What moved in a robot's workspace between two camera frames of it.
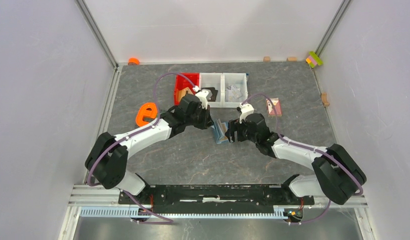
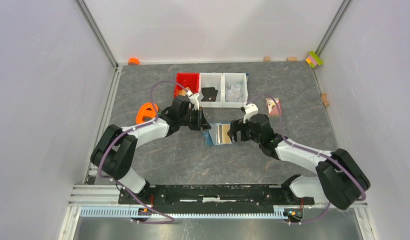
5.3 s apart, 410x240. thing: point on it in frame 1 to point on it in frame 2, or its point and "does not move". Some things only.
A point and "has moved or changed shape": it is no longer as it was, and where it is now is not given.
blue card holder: (220, 129) has moved or changed shape
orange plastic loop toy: (149, 110) does not move
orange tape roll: (133, 61) does not move
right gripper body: (243, 133) does not move
